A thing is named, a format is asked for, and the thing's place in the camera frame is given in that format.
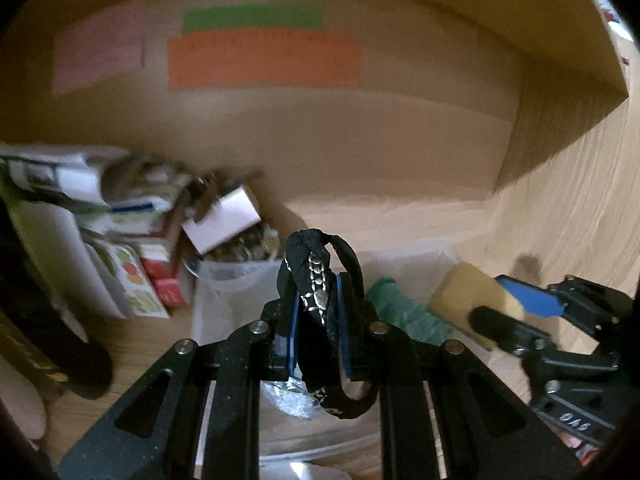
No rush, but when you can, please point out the clear plastic container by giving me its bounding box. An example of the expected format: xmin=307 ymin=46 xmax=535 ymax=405
xmin=191 ymin=237 xmax=463 ymax=463

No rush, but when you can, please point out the green cloth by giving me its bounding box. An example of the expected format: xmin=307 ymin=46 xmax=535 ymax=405
xmin=365 ymin=276 xmax=454 ymax=345

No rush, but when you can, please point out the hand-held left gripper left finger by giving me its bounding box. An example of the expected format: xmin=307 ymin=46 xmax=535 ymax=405
xmin=56 ymin=289 xmax=302 ymax=480

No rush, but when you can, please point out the white carton box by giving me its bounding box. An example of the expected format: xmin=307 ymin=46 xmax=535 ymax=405
xmin=0 ymin=144 xmax=132 ymax=211

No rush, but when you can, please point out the green paper label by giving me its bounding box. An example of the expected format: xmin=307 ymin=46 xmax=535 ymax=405
xmin=181 ymin=3 xmax=326 ymax=36

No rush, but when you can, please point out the black dark object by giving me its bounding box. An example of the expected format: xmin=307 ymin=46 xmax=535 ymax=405
xmin=0 ymin=195 xmax=114 ymax=401

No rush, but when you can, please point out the pink paper label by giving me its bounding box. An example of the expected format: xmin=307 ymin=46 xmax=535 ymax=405
xmin=52 ymin=2 xmax=147 ymax=95

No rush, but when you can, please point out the yellow sponge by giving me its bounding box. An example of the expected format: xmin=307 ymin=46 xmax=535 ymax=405
xmin=430 ymin=261 xmax=526 ymax=351

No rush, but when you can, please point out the white pack with blue stripe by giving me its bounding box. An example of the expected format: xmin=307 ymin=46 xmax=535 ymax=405
xmin=107 ymin=195 xmax=173 ymax=236

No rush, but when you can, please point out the jar of metal pieces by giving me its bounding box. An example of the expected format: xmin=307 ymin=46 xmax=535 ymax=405
xmin=182 ymin=224 xmax=281 ymax=281

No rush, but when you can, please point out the black headband with silver chain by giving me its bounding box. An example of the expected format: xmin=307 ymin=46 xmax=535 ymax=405
xmin=276 ymin=229 xmax=379 ymax=420

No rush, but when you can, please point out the white card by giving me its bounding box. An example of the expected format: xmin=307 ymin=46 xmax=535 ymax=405
xmin=181 ymin=185 xmax=262 ymax=256

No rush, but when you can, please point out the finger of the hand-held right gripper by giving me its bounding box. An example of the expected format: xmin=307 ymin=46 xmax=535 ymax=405
xmin=469 ymin=306 xmax=553 ymax=357
xmin=494 ymin=274 xmax=634 ymax=333

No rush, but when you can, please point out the large cardboard box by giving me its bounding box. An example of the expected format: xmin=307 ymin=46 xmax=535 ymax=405
xmin=0 ymin=0 xmax=630 ymax=221

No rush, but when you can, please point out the pink soft object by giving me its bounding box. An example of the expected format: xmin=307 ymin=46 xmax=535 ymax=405
xmin=0 ymin=355 xmax=48 ymax=441

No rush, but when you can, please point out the red small box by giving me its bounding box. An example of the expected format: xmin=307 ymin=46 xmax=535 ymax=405
xmin=137 ymin=240 xmax=193 ymax=308

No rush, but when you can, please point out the silver foil packet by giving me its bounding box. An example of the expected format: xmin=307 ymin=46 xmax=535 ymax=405
xmin=260 ymin=377 xmax=323 ymax=421

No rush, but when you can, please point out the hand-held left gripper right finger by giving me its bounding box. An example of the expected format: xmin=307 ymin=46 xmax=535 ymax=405
xmin=338 ymin=273 xmax=587 ymax=480

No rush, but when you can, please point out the orange paper label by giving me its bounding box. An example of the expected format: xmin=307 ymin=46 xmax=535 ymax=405
xmin=167 ymin=29 xmax=362 ymax=92

